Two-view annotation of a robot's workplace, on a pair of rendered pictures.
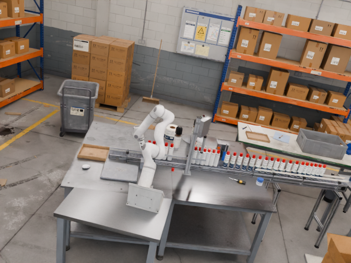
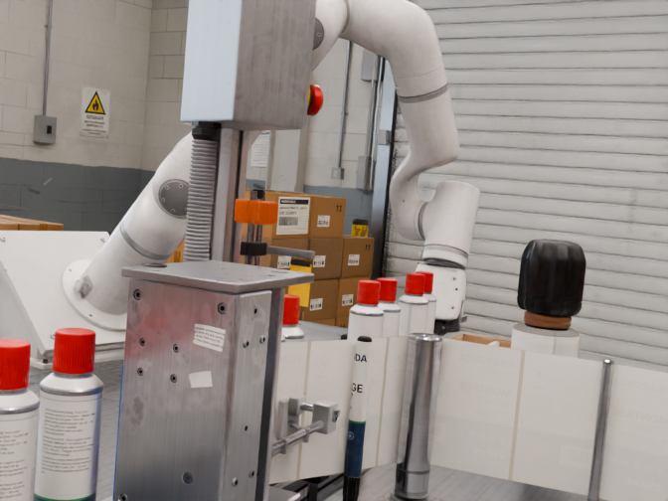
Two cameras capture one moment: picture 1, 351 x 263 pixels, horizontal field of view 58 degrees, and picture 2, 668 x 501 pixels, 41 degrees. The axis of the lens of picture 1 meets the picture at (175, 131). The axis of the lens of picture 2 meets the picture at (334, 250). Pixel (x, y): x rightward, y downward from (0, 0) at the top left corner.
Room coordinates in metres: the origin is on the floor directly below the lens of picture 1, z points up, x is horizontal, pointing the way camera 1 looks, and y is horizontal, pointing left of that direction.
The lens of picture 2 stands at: (3.77, -1.15, 1.23)
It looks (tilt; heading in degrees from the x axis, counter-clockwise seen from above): 4 degrees down; 121
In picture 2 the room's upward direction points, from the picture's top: 5 degrees clockwise
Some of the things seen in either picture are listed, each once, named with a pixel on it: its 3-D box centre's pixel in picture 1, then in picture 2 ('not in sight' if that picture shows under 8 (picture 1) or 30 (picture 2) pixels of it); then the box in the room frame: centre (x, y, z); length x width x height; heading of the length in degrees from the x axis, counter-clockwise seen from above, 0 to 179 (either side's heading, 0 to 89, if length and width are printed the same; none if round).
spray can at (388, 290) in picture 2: (165, 151); (381, 343); (3.14, 0.07, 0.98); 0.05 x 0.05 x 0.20
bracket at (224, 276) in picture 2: (222, 142); (222, 273); (3.31, -0.56, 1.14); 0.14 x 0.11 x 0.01; 96
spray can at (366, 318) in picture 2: (171, 152); (363, 348); (3.14, 0.01, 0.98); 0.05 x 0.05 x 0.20
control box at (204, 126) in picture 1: (201, 126); (248, 50); (3.09, -0.26, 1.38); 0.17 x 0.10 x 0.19; 151
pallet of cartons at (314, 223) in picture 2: not in sight; (268, 281); (0.59, 3.41, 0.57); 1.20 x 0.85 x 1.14; 87
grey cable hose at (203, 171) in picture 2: (203, 144); (200, 210); (3.08, -0.32, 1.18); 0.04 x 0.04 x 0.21
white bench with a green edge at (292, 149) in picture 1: (291, 166); not in sight; (4.50, -1.90, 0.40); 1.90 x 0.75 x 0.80; 85
